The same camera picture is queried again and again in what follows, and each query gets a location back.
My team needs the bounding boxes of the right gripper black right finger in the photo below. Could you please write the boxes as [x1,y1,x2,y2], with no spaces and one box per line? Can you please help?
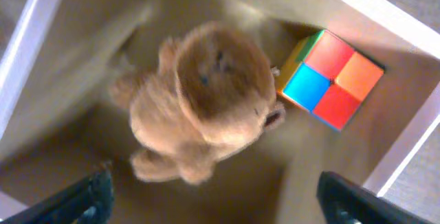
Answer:
[316,171,432,224]

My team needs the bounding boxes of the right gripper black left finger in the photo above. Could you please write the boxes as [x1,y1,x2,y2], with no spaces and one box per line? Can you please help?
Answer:
[1,168,114,224]

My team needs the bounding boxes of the colourful two-by-two puzzle cube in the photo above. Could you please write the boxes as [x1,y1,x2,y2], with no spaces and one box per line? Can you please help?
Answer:
[276,30,385,131]

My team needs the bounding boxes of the brown plush capybara toy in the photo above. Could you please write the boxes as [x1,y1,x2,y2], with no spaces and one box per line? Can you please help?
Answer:
[109,21,286,185]

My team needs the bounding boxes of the open white cardboard box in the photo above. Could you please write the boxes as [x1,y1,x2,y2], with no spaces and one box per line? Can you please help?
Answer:
[1,0,439,223]

